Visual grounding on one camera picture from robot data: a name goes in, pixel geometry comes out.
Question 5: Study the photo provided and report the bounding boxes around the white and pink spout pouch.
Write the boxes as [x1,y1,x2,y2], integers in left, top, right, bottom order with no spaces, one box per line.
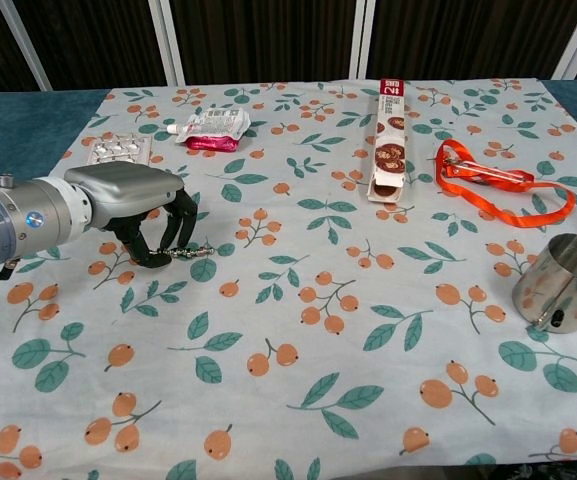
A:
[166,106,252,153]

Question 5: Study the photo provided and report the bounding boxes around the orange lanyard with badge holder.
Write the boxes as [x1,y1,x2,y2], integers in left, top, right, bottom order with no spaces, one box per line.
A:
[433,138,577,230]

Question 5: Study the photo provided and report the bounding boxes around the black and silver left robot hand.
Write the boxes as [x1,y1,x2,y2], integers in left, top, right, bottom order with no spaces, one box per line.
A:
[62,162,200,269]

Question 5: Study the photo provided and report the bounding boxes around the silver beaded bracelet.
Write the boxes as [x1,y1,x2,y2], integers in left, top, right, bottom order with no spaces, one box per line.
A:
[150,244,217,260]

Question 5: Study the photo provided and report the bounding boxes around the silver pill blister pack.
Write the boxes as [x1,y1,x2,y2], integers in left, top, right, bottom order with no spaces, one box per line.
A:
[86,133,153,165]

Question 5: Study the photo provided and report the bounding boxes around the stainless steel cup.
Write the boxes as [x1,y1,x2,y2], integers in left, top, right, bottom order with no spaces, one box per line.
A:
[511,231,577,334]

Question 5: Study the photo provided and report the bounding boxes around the long white cookie box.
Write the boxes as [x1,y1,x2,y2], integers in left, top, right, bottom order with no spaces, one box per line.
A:
[365,78,414,204]

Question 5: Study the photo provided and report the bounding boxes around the floral printed tablecloth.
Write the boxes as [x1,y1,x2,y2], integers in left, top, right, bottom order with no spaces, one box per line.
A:
[0,78,577,480]

